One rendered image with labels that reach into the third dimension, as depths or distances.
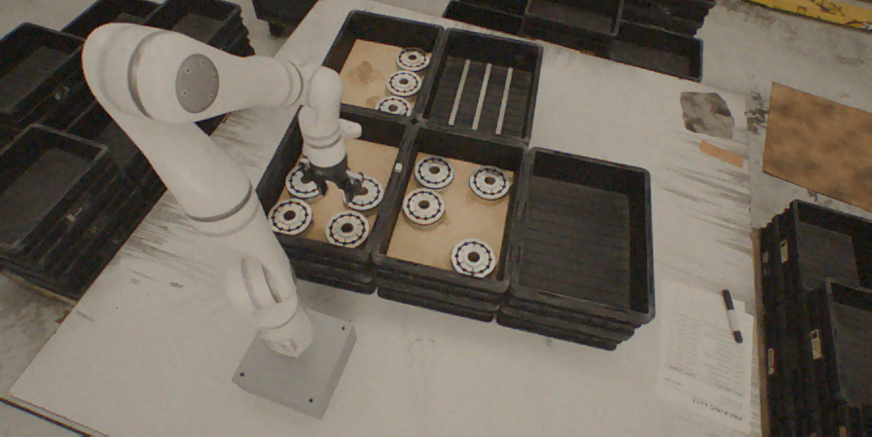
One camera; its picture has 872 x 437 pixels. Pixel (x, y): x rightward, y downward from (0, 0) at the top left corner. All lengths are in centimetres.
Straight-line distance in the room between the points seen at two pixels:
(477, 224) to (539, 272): 19
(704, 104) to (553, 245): 90
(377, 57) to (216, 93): 106
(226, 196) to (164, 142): 9
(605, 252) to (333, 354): 68
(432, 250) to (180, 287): 63
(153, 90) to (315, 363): 73
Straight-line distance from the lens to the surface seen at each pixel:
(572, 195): 132
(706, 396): 137
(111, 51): 57
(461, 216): 122
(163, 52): 54
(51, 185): 203
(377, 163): 130
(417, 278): 109
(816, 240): 241
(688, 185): 166
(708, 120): 187
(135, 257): 147
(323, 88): 80
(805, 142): 321
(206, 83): 56
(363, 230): 116
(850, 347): 209
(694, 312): 144
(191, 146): 65
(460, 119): 142
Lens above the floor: 186
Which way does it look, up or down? 56 degrees down
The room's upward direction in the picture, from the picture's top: 6 degrees clockwise
